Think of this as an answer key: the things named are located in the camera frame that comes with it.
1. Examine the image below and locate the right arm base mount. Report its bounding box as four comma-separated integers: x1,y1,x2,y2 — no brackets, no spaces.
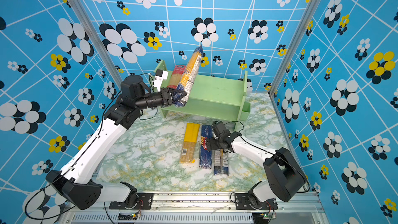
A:
230,181,278,211

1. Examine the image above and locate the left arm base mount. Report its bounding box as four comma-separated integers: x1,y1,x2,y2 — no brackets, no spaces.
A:
109,181,154,210

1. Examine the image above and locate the aluminium corner post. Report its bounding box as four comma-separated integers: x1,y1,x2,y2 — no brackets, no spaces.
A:
269,0,321,97
68,0,122,90

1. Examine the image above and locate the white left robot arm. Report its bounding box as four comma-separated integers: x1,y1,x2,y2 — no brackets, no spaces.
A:
46,75,188,210

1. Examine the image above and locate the red spaghetti package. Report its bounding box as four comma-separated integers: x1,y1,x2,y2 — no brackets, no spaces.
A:
167,65,186,89

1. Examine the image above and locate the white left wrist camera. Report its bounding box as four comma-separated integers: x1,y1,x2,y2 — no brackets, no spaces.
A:
152,69,169,91

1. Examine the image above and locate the aluminium corner post right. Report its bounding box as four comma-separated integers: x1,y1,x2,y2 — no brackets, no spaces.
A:
269,0,321,97

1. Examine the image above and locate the green plastic hanging bin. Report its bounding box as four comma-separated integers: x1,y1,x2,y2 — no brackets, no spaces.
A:
239,102,251,121

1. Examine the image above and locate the right controller board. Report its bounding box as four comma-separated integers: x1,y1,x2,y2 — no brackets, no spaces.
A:
252,213,271,224

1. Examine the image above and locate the clear blue spaghetti package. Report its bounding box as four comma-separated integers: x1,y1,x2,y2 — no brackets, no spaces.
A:
212,149,229,176

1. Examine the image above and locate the blue yellow spaghetti package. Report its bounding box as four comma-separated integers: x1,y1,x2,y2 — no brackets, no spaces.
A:
173,45,203,107

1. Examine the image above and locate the controller board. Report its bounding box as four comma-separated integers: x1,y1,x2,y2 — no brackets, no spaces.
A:
252,213,271,224
118,213,142,222

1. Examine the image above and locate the aluminium corner post left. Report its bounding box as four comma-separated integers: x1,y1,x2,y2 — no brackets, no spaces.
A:
68,0,122,90

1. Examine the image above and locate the dark blue spaghetti package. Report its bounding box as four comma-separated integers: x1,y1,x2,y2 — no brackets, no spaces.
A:
199,125,213,169

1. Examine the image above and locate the green wooden shelf unit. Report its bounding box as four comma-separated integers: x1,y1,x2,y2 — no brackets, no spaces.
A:
160,73,249,122

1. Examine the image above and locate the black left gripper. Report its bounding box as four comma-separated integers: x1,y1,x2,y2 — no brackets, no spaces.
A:
135,86,187,111

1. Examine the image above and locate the left controller board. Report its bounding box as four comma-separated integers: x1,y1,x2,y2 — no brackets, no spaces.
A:
118,213,142,222

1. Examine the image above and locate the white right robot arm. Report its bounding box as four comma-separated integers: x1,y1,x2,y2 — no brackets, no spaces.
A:
207,121,307,209

